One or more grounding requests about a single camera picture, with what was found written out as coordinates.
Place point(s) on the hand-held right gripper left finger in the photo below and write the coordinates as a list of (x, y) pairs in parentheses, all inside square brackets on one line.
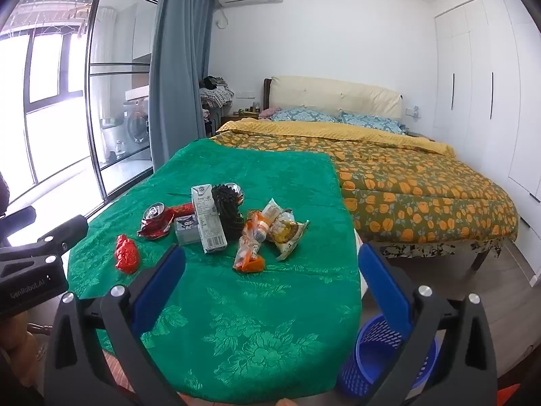
[(160, 289)]

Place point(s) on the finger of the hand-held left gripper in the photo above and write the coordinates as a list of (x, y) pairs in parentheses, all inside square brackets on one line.
[(63, 237)]

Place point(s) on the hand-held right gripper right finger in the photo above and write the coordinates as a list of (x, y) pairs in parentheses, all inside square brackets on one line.
[(385, 289)]

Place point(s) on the red wrapper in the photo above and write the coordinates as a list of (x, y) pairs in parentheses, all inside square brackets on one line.
[(126, 256)]

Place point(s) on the small grey box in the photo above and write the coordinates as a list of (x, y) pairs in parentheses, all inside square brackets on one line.
[(186, 230)]

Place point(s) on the crushed red can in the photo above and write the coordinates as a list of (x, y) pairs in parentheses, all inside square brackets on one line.
[(154, 222)]

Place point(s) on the blue plastic mesh basket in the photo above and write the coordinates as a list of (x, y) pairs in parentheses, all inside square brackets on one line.
[(372, 363)]

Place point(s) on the grey-white milk carton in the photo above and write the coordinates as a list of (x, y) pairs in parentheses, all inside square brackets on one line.
[(208, 220)]

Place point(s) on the orange plastic wrapper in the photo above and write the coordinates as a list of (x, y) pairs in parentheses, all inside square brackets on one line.
[(249, 249)]

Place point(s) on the black paper cupcake liners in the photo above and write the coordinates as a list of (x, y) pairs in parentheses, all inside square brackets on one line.
[(228, 211)]

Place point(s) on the white yellow snack packet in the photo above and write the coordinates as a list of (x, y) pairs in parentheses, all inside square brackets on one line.
[(289, 237)]

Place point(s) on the black white floral bedsheet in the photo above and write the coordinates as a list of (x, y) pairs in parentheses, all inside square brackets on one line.
[(422, 248)]

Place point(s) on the green patterned tablecloth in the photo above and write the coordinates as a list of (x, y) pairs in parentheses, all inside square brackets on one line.
[(253, 304)]

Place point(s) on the dark wooden bed leg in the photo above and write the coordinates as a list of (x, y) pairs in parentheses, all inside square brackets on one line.
[(481, 259)]

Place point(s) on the bed with orange floral quilt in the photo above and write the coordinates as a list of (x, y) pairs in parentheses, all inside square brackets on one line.
[(401, 186)]

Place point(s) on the washing machine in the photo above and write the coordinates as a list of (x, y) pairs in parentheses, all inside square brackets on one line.
[(137, 124)]

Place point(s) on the balcony window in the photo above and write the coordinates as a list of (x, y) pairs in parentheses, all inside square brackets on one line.
[(46, 72)]

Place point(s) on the teal floral pillow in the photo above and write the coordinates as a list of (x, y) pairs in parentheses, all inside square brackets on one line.
[(372, 122), (304, 115)]

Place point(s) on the wooden nightstand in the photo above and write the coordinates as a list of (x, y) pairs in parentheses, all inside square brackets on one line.
[(239, 119)]

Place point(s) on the grey-blue curtain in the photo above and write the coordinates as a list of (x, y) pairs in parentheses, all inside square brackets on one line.
[(177, 72)]

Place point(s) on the cream padded headboard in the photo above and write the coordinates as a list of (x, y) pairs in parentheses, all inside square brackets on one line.
[(338, 93)]

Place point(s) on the pink cloth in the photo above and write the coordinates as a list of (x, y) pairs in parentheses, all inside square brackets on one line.
[(267, 113)]

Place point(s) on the pile of clothes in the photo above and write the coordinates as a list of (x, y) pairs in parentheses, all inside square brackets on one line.
[(217, 91)]

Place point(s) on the black framed glass door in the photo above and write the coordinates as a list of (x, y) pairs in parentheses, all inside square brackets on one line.
[(122, 34)]

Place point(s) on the white wardrobe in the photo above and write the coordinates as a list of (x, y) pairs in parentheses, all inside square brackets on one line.
[(486, 93)]

